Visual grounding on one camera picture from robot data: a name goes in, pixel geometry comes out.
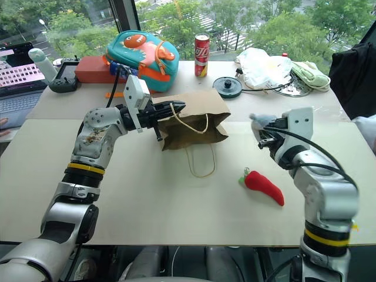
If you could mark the red rectangular box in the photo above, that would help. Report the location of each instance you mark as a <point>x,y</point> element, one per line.
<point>91,70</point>

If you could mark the grey blue plush toy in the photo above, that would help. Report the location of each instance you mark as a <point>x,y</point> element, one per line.
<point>260,120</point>

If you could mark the black garment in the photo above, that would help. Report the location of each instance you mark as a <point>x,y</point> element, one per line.
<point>355,79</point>

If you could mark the clear round plastic lid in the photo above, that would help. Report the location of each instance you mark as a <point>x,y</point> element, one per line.
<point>293,89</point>

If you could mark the black round kettle base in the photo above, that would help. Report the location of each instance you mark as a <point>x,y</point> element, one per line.
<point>227,86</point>

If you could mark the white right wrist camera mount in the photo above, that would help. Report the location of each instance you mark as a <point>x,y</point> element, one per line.
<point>299,123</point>

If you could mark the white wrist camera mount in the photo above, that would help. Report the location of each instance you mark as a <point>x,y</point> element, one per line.
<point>299,123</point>
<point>133,88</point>

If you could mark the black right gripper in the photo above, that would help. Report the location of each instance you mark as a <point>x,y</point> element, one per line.
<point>274,136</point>

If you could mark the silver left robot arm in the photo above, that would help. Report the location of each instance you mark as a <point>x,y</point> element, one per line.
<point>91,141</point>

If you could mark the brown paper bag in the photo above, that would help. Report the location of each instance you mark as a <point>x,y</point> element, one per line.
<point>199,105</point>

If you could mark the white cloth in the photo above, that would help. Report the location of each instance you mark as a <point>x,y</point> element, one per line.
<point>365,129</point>

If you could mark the white sneaker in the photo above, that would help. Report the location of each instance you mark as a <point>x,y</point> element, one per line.
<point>85,268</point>

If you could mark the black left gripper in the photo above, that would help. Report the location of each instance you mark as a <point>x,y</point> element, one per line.
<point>148,117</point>

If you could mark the orange plastic piece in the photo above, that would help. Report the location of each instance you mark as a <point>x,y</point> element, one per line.
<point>113,94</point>

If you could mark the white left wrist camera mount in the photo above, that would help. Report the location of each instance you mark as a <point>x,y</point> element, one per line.
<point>133,88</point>

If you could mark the white cylinder with green tip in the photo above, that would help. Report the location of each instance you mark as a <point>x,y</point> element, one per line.
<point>44,63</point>

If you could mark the teal dinosaur backpack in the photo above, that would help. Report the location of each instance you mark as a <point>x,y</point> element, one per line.
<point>141,55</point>

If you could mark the pale green cloth pouch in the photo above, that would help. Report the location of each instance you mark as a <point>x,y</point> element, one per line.
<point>311,76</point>

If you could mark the grey laptop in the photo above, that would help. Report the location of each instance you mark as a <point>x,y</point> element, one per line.
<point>17,88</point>

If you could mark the red chili plush toy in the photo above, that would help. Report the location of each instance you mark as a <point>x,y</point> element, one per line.
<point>264,185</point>

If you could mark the person's hand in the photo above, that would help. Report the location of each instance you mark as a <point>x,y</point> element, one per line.
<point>3,121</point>

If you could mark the black handheld controller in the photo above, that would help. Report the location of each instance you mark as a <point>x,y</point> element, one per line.
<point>66,77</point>

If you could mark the blue packet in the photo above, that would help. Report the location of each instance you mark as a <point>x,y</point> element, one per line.
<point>117,69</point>

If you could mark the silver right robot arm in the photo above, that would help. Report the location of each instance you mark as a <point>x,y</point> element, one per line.
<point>326,191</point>

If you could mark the white plastic bag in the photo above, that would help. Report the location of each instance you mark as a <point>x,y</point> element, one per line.
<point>261,69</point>

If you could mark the red soda can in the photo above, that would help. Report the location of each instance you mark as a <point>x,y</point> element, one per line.
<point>202,55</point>

